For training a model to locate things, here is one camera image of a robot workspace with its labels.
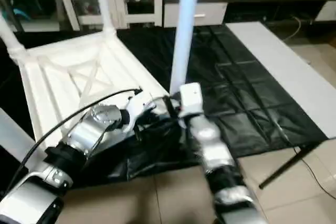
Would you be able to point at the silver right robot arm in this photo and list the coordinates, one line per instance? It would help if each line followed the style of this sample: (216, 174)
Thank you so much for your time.
(215, 156)

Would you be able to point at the black mat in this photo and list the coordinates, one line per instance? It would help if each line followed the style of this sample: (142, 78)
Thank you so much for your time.
(231, 87)

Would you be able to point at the white drawer unit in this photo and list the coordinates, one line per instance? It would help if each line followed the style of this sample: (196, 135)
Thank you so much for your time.
(207, 14)

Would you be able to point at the white flat board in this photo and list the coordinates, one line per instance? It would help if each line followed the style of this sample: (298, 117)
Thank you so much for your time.
(289, 72)

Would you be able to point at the light blue stand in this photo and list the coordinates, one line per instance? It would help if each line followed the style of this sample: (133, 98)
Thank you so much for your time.
(22, 14)

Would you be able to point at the white low cabinet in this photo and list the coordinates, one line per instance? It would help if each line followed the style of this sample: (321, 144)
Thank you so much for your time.
(326, 11)

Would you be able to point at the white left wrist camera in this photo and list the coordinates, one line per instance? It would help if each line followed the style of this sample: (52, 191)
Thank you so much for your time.
(139, 108)

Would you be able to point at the black metal table frame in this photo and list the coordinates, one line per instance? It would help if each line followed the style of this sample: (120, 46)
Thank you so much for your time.
(294, 161)

